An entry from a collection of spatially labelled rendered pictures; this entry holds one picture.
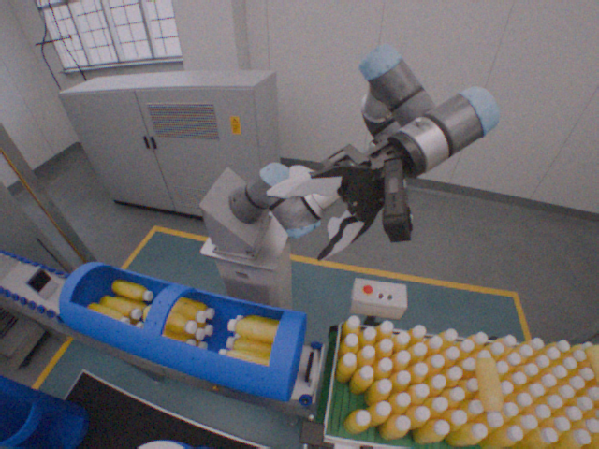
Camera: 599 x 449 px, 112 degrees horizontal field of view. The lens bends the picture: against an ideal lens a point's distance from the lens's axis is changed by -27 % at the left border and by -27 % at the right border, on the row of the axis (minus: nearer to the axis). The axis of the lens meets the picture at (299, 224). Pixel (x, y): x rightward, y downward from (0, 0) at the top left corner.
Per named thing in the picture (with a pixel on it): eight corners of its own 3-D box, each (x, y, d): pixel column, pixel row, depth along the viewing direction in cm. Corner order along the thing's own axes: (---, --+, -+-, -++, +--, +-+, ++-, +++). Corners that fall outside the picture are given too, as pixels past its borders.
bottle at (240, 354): (274, 364, 74) (221, 351, 76) (271, 383, 74) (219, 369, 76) (279, 354, 80) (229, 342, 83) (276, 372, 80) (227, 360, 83)
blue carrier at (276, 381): (124, 281, 113) (86, 248, 90) (307, 326, 99) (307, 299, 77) (93, 338, 96) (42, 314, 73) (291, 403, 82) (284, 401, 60)
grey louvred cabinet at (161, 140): (137, 181, 343) (95, 78, 243) (282, 203, 306) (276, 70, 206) (111, 206, 306) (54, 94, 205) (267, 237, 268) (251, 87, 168)
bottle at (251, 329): (285, 332, 88) (240, 321, 90) (284, 323, 83) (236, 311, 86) (281, 350, 83) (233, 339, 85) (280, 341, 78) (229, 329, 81)
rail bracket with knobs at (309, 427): (303, 417, 82) (304, 412, 75) (324, 421, 81) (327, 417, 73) (298, 447, 75) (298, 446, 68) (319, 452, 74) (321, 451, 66)
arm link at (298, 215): (272, 205, 100) (396, 116, 86) (296, 238, 101) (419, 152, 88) (263, 210, 88) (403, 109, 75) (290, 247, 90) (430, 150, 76)
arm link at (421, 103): (412, 99, 50) (436, 79, 39) (442, 144, 51) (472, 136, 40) (383, 120, 51) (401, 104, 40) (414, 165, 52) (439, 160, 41)
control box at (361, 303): (351, 291, 108) (355, 277, 101) (399, 298, 105) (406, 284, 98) (349, 312, 101) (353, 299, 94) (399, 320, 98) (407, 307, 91)
